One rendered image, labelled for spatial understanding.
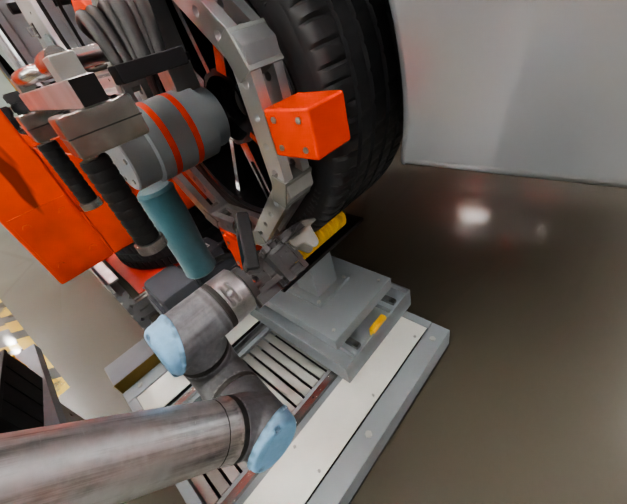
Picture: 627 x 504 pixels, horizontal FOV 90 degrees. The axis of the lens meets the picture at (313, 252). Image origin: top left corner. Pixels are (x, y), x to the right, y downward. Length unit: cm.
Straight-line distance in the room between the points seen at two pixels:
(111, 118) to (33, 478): 37
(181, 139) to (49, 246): 61
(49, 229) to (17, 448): 79
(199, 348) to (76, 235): 70
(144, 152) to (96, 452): 44
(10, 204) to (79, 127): 66
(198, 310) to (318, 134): 31
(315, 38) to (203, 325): 44
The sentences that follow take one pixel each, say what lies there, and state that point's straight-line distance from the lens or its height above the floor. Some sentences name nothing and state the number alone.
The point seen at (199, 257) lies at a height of 54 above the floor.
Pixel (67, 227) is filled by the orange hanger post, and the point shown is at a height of 66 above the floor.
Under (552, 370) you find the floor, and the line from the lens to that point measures 121.
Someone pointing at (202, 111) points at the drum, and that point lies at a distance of 68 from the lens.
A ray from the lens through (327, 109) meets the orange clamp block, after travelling 45.
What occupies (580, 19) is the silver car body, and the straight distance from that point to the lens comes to 44.
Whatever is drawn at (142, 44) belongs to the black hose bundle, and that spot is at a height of 99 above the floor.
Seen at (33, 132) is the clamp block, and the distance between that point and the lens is 81.
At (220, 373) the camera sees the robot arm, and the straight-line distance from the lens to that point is 58.
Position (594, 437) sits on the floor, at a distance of 114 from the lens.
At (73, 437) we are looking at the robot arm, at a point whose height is 72.
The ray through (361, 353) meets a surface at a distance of 100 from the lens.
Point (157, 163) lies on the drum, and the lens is 65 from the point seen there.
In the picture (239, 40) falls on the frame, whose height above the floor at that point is 97.
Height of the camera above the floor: 98
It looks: 37 degrees down
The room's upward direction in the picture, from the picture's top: 17 degrees counter-clockwise
